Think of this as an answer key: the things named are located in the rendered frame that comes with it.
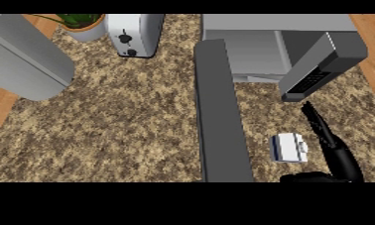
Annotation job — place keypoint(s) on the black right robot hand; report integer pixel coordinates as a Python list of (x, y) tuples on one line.
[(342, 156)]

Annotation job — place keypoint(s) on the white milk carton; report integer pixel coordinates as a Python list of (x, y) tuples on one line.
[(289, 148)]

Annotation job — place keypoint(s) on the dark grey microwave door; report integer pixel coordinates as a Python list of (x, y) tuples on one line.
[(221, 113)]

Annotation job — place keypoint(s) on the grey microwave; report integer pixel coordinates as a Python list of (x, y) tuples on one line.
[(293, 50)]

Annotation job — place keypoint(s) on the silver toaster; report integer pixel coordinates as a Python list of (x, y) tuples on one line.
[(137, 35)]

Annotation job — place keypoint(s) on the potted green plant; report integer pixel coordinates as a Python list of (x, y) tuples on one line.
[(85, 25)]

